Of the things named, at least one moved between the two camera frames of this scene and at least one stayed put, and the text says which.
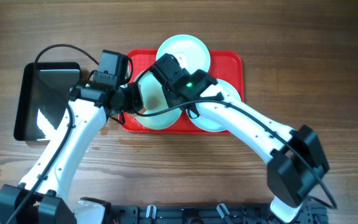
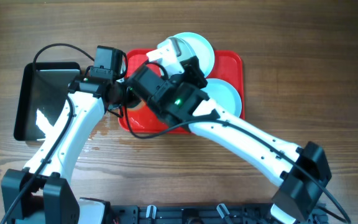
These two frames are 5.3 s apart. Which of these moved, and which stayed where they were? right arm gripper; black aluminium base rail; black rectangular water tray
Moved: right arm gripper
Stayed: black aluminium base rail; black rectangular water tray
